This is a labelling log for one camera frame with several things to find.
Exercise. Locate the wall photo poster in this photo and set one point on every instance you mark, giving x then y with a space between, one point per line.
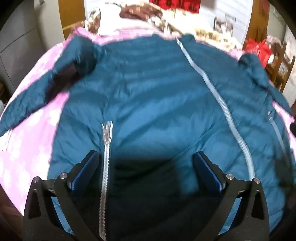
225 25

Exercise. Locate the white brown floral quilt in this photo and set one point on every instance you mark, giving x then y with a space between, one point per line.
124 20

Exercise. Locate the red wall banner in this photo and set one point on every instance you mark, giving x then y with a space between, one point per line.
173 4

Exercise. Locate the wooden shelf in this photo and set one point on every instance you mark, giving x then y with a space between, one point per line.
281 61

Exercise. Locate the wooden door frame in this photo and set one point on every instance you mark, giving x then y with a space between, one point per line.
71 16
256 20

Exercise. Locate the red shopping bag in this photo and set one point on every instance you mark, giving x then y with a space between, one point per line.
259 49

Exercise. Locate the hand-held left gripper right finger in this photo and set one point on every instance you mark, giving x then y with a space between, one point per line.
208 173

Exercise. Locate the cream floral quilt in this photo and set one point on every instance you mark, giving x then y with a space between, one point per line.
203 32

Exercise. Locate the grey refrigerator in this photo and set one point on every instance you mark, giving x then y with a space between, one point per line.
20 46

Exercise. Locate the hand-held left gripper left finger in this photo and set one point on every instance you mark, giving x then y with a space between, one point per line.
84 172

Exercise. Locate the pink floral blanket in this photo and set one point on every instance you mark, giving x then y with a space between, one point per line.
27 148

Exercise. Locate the teal puffer jacket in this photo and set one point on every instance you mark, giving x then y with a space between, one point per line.
150 104

